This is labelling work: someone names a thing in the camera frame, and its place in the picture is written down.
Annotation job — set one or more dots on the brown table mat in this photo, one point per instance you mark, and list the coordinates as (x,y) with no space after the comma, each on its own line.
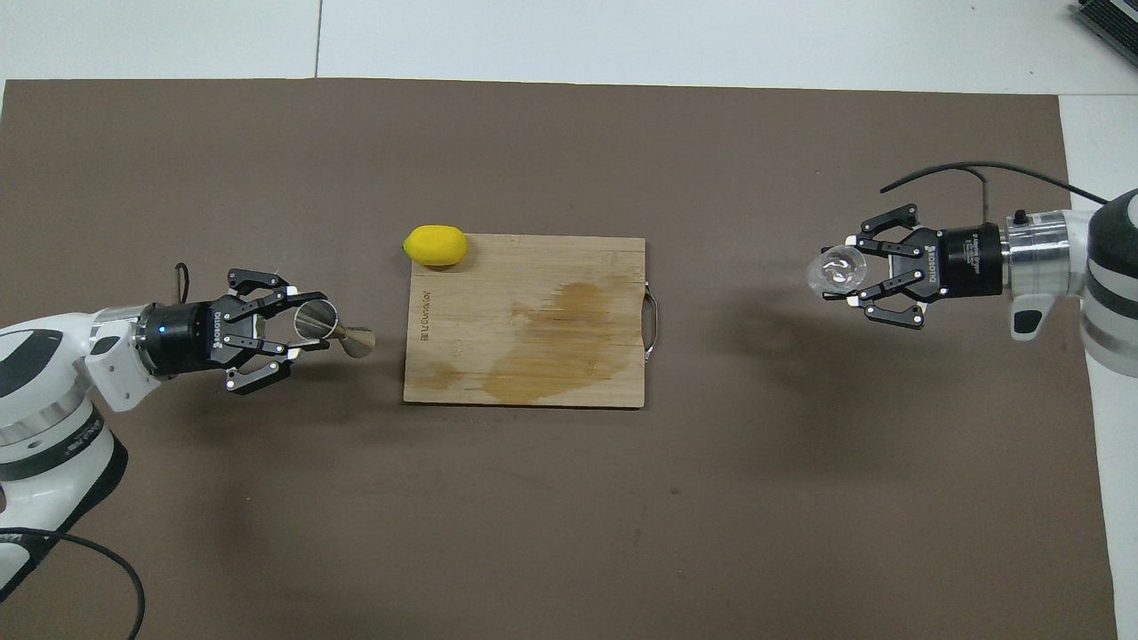
(267,533)

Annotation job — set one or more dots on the grey ridged device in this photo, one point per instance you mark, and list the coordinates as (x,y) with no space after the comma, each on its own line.
(1116,18)

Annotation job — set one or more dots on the steel double jigger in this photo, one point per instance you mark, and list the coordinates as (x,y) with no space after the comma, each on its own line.
(358,342)

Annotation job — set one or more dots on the wooden cutting board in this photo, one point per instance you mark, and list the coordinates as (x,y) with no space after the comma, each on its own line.
(498,356)

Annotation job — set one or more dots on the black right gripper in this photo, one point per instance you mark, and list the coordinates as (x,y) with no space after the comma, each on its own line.
(965,262)

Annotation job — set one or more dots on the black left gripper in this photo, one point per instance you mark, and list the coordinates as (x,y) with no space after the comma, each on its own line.
(187,336)

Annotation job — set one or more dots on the yellow lemon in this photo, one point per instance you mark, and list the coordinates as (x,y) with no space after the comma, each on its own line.
(436,246)

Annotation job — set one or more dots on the clear glass cup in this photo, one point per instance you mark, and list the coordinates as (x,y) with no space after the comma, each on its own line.
(836,271)

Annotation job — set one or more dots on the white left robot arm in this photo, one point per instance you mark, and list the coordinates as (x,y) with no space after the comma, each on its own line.
(44,373)

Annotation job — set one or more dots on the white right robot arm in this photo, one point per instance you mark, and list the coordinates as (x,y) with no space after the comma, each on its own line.
(1111,293)

